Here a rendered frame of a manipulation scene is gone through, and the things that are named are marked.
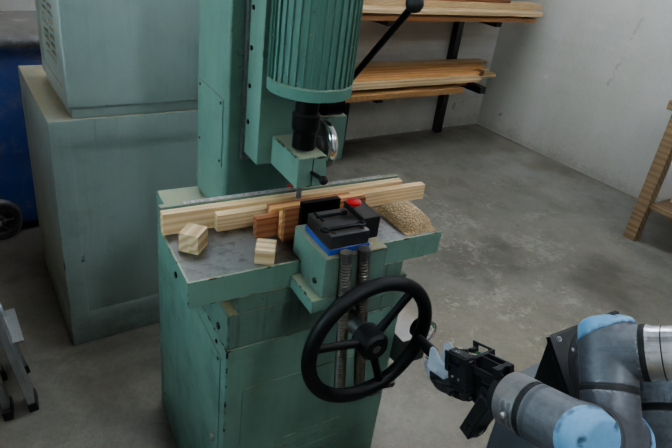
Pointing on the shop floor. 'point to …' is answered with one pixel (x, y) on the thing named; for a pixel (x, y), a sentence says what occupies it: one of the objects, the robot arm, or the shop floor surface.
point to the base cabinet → (254, 385)
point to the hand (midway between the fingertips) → (430, 364)
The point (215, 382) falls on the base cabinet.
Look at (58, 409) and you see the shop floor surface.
